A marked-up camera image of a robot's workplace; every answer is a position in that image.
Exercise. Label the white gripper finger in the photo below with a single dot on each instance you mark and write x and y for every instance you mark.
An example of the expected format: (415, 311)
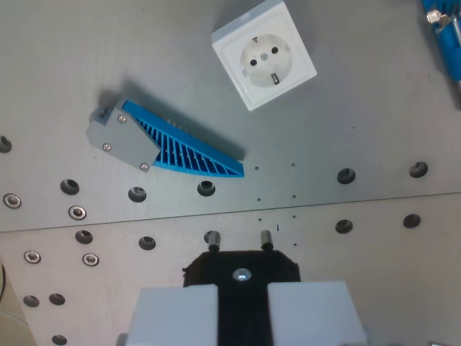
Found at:
(313, 313)
(173, 317)

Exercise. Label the black two-pin power plug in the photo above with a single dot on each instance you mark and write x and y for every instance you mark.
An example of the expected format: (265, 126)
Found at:
(243, 306)

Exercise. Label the silver hex socket screw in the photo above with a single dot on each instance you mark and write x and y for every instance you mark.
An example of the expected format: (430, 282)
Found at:
(90, 259)
(12, 200)
(77, 212)
(32, 257)

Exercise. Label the beige rounded object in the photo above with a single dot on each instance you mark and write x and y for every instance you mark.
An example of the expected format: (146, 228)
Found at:
(9, 324)

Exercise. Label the blue part with metal screws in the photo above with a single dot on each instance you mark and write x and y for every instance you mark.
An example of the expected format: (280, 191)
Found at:
(448, 39)

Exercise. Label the blue ribbed finger grey mount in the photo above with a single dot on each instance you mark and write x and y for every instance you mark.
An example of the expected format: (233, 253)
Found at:
(173, 147)

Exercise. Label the white wall socket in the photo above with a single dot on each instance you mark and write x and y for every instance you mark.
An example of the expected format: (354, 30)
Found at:
(264, 59)

